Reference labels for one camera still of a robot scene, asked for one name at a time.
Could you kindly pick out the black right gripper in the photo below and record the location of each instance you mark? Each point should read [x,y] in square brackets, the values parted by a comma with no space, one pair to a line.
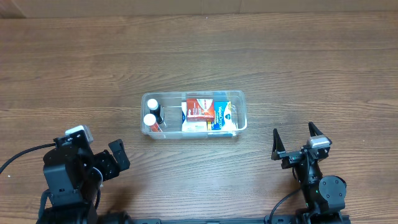
[296,155]

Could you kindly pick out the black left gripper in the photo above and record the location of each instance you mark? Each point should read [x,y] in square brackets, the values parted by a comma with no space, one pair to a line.
[106,162]

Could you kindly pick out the orange vitamin tube white cap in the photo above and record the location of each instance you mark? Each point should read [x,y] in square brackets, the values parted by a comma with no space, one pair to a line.
[150,121]

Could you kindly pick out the dark syrup bottle white cap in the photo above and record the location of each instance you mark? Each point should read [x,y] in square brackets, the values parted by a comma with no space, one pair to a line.
[157,110]

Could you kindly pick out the white plaster box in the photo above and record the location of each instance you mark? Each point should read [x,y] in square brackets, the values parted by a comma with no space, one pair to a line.
[196,126]

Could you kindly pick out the blue yellow VapoDrops box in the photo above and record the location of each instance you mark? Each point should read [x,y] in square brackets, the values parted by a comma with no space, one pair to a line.
[223,120]

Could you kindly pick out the red medicine box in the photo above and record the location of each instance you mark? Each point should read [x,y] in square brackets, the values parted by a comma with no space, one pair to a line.
[200,109]

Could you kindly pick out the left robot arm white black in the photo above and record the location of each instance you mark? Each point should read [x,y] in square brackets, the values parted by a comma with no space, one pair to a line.
[74,175]

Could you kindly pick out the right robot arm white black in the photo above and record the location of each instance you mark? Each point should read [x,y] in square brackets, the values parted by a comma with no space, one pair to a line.
[324,195]

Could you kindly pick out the clear plastic container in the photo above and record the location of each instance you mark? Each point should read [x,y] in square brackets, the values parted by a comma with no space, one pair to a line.
[171,102]

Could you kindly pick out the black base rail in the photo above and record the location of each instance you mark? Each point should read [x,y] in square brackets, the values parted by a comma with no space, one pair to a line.
[217,220]

